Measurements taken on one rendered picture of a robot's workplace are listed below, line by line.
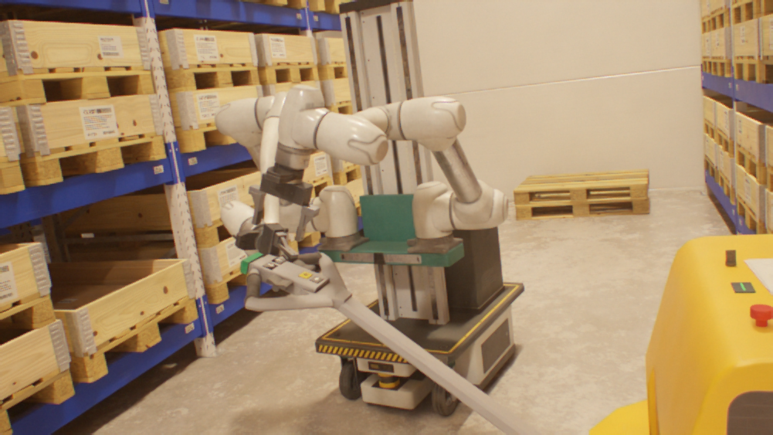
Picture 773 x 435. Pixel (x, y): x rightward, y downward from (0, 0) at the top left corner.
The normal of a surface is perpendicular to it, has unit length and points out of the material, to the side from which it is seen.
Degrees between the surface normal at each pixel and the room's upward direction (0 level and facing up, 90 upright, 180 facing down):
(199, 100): 90
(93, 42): 90
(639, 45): 90
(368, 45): 90
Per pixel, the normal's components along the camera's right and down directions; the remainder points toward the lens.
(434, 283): -0.50, 0.22
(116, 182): 0.94, -0.05
